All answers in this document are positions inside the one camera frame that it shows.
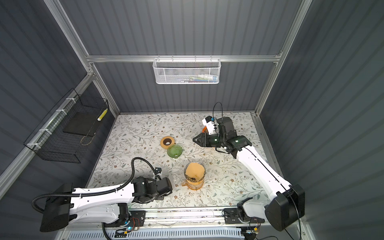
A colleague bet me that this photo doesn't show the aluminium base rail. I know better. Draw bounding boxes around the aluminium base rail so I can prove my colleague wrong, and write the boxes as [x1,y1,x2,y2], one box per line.
[64,206,304,229]

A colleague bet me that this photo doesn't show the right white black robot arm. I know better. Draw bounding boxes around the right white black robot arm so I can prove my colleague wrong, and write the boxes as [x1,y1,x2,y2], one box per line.
[193,116,305,232]

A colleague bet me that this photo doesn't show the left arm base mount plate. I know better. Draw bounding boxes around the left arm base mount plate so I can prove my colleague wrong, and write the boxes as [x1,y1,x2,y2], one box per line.
[103,209,147,228]

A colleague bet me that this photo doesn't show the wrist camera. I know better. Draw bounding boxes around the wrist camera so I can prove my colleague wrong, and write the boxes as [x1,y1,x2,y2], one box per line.
[202,116,217,135]
[154,168,162,180]

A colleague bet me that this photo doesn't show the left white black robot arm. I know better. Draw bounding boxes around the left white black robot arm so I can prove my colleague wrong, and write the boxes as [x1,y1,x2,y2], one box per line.
[33,177,173,233]

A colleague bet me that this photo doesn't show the wooden dripper ring stand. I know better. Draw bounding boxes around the wooden dripper ring stand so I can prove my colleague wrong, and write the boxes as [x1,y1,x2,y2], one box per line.
[186,180,204,188]

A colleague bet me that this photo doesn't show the black corrugated cable conduit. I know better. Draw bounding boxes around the black corrugated cable conduit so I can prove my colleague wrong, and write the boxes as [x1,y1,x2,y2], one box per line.
[31,156,158,240]

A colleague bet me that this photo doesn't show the black wire side basket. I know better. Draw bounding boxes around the black wire side basket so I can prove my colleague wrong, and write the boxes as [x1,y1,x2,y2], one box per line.
[24,89,109,164]

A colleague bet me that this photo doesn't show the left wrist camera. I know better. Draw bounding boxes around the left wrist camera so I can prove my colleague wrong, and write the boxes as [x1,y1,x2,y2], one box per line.
[154,168,162,180]

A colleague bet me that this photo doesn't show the black pad in side basket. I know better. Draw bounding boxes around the black pad in side basket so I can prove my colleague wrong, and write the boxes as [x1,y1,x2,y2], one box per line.
[63,112,101,137]

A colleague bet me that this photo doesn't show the green glass dripper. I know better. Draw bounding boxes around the green glass dripper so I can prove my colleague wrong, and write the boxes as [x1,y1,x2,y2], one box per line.
[167,144,183,159]

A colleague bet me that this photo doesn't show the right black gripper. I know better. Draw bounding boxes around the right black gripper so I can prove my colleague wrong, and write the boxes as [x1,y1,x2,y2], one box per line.
[192,132,226,148]

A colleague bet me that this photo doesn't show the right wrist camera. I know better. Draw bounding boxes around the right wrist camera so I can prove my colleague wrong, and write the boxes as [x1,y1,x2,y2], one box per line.
[202,116,217,135]

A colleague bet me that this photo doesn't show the pens in white basket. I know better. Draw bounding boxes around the pens in white basket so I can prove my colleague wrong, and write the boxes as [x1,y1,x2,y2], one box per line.
[178,75,219,83]

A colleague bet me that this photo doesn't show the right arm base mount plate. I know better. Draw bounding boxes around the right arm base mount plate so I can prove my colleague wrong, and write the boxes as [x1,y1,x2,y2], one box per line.
[222,208,265,225]

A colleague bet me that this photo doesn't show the yellow marker in black basket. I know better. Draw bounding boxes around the yellow marker in black basket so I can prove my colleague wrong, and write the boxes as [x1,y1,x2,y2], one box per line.
[97,108,109,122]

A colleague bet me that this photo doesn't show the white wire wall basket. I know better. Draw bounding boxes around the white wire wall basket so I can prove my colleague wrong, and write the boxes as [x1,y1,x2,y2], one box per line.
[153,59,222,85]

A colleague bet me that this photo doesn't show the orange glass carafe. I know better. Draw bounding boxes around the orange glass carafe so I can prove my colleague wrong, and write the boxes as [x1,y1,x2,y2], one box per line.
[181,180,204,191]

